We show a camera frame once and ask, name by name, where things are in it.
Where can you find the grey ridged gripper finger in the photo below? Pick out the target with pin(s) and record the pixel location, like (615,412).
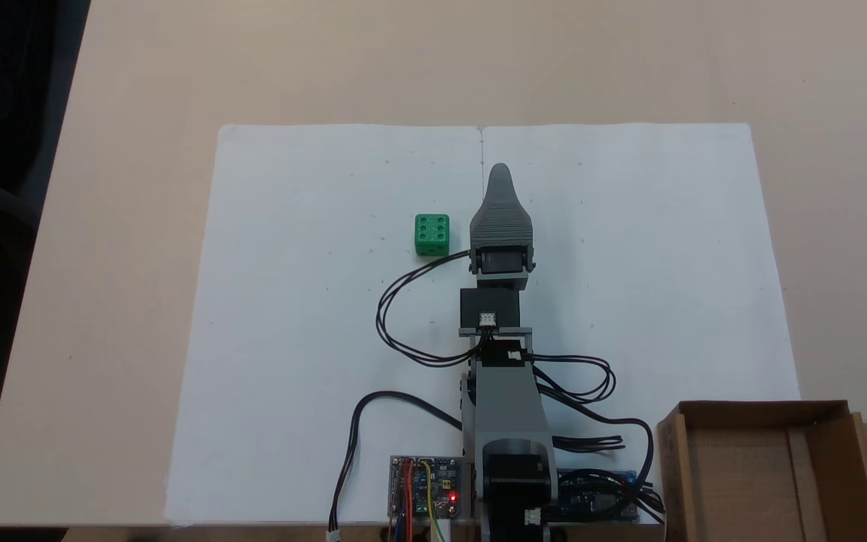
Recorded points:
(501,222)

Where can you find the green dice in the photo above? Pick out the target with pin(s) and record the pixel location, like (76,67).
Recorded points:
(431,233)

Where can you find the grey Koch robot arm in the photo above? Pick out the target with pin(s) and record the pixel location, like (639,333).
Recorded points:
(505,406)

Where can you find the white paper sheet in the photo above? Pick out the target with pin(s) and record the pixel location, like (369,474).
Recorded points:
(667,263)
(290,301)

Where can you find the small multicoloured circuit board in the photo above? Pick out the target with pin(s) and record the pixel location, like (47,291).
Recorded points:
(441,482)

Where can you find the blue circuit board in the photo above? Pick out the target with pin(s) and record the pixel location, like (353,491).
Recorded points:
(591,500)

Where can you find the brown cardboard box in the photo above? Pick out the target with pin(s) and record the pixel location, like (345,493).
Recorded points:
(749,474)

